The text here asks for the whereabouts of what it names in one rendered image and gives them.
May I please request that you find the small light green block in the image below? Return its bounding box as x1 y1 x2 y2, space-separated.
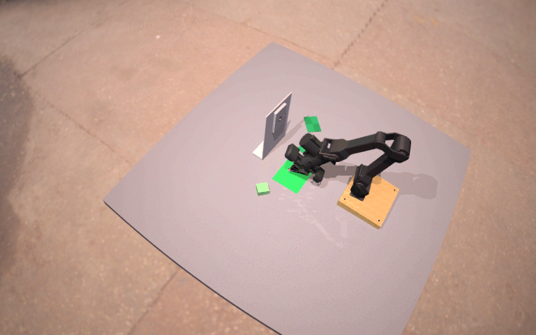
256 182 269 196

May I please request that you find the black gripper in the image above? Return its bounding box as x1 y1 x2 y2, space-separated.
285 143 325 183

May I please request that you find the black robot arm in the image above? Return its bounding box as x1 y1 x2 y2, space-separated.
299 131 411 202

